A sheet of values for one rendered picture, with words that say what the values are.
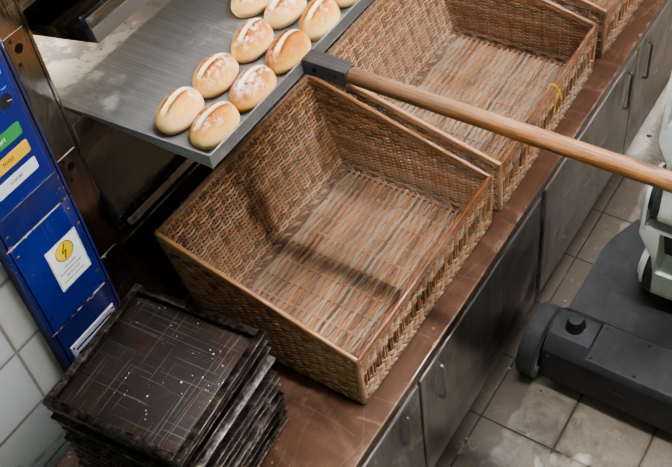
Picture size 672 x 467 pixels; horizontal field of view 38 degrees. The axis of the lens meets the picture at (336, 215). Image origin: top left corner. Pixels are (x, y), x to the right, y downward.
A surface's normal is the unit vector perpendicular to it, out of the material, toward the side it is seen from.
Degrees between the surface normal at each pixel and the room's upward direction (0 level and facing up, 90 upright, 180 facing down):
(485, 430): 0
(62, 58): 0
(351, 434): 0
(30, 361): 90
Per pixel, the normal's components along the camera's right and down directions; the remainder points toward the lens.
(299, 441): -0.11, -0.67
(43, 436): 0.83, 0.34
